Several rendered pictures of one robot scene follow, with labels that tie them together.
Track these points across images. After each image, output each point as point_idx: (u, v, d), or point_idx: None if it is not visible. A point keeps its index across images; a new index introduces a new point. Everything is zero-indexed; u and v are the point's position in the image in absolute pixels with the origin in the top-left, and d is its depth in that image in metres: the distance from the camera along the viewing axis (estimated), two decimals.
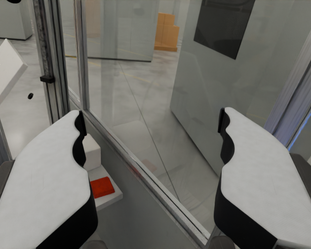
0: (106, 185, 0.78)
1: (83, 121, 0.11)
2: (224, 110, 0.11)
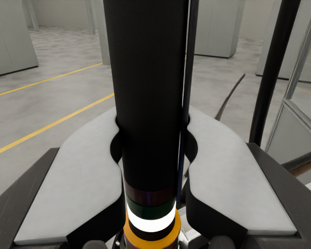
0: None
1: None
2: None
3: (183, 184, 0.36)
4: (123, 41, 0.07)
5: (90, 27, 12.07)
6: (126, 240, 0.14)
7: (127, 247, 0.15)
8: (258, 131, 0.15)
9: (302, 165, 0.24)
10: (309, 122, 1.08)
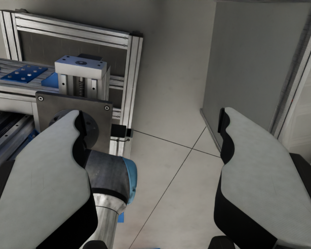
0: None
1: (83, 121, 0.11)
2: (224, 110, 0.11)
3: None
4: None
5: None
6: None
7: None
8: None
9: None
10: None
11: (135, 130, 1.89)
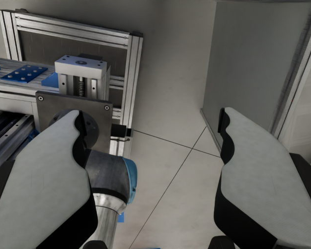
0: None
1: (83, 121, 0.11)
2: (224, 110, 0.11)
3: None
4: None
5: None
6: None
7: None
8: None
9: None
10: None
11: (135, 130, 1.89)
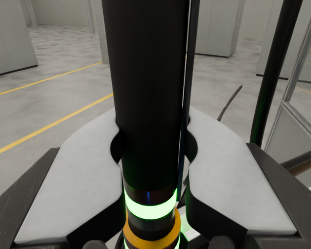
0: None
1: None
2: (182, 108, 0.11)
3: None
4: (122, 35, 0.07)
5: (89, 25, 12.03)
6: (126, 240, 0.14)
7: (127, 246, 0.14)
8: (259, 129, 0.15)
9: (302, 164, 0.24)
10: (307, 124, 1.09)
11: None
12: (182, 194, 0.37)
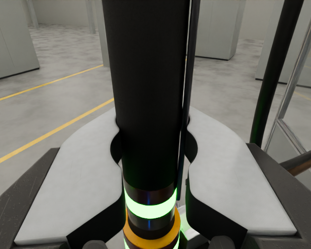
0: None
1: None
2: (182, 109, 0.11)
3: None
4: (122, 36, 0.07)
5: (90, 26, 12.06)
6: (126, 239, 0.14)
7: (127, 245, 0.15)
8: (259, 129, 0.15)
9: (302, 164, 0.24)
10: (297, 145, 1.16)
11: None
12: None
